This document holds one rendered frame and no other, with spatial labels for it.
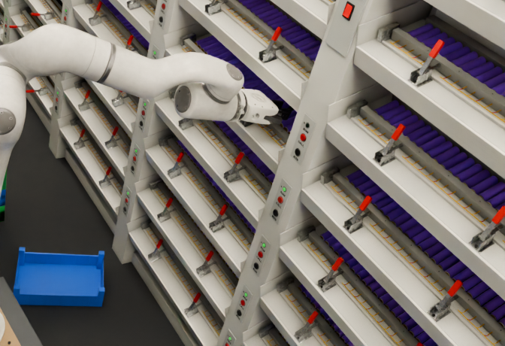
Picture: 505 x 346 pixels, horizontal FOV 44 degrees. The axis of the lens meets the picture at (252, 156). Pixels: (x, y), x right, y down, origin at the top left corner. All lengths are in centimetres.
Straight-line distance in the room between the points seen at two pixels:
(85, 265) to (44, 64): 128
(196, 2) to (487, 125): 95
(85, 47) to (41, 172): 162
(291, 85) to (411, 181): 39
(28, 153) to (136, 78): 169
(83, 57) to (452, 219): 80
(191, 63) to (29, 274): 130
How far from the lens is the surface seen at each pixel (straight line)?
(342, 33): 136
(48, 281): 243
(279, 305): 175
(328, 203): 149
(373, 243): 143
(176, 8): 193
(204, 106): 143
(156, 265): 230
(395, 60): 132
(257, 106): 153
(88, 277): 246
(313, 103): 145
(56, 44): 133
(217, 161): 184
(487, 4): 118
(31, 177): 288
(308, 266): 160
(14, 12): 337
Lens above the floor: 178
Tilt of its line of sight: 33 degrees down
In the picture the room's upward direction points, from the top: 18 degrees clockwise
